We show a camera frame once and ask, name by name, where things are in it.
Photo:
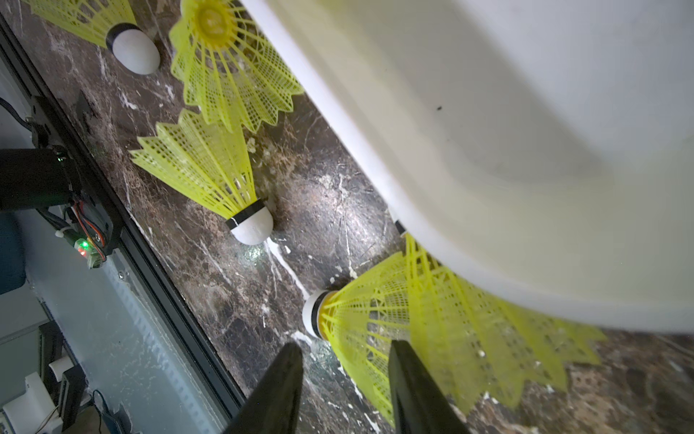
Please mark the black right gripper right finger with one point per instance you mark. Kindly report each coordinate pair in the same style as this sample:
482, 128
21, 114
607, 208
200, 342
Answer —
418, 404

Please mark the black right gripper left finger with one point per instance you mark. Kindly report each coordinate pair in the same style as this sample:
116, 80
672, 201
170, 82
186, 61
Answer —
274, 405

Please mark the green shuttlecock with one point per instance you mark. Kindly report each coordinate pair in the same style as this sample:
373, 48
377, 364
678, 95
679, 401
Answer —
109, 24
488, 336
229, 68
209, 164
393, 302

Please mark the white plastic storage box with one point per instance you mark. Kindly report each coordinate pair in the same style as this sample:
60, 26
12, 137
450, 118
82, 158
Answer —
542, 150

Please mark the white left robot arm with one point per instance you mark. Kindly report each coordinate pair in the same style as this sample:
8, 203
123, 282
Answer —
37, 178

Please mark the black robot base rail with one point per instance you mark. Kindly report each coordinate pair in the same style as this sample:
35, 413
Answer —
49, 126

